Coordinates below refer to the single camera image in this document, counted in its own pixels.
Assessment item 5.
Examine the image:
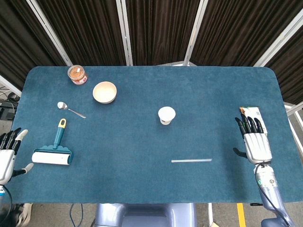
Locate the cream ceramic bowl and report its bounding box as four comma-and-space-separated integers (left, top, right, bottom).
92, 81, 118, 105

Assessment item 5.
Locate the blue table cloth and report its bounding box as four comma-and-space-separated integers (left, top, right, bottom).
0, 65, 303, 205

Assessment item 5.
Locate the transparent plastic straw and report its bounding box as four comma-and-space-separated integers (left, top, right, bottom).
171, 158, 213, 164

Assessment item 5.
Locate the white paper cup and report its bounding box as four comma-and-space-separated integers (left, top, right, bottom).
158, 106, 176, 126

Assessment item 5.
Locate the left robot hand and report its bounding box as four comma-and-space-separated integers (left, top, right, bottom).
0, 128, 35, 186

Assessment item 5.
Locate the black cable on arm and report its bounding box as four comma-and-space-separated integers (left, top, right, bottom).
254, 161, 291, 227
0, 185, 13, 227

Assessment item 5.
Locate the blue-grey robot torso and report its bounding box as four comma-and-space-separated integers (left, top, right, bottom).
93, 202, 198, 227

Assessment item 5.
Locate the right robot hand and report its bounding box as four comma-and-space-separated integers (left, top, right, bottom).
233, 113, 273, 165

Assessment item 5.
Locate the metal spoon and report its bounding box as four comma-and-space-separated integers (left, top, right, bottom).
57, 101, 87, 119

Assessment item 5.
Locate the clear jar with orange label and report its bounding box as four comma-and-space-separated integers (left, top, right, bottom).
67, 65, 89, 86

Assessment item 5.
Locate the dark curtain partition screen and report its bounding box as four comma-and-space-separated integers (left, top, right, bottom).
0, 0, 303, 106

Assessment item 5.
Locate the green snack packet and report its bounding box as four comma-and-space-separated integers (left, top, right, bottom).
239, 106, 269, 138

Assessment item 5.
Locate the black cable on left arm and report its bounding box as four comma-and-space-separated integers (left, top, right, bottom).
0, 185, 13, 227

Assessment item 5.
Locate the black device on floor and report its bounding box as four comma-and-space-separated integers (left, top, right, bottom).
0, 101, 18, 121

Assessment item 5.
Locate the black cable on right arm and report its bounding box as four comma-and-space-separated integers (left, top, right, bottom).
254, 161, 291, 227

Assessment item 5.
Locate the blue cable under table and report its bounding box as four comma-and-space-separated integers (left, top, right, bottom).
69, 203, 84, 227

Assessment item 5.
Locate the teal lint roller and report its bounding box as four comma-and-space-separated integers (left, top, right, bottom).
31, 118, 75, 166

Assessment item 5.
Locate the white table leg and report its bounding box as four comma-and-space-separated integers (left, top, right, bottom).
207, 202, 214, 227

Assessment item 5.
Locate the yellow floor tape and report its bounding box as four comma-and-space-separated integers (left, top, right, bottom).
237, 202, 247, 227

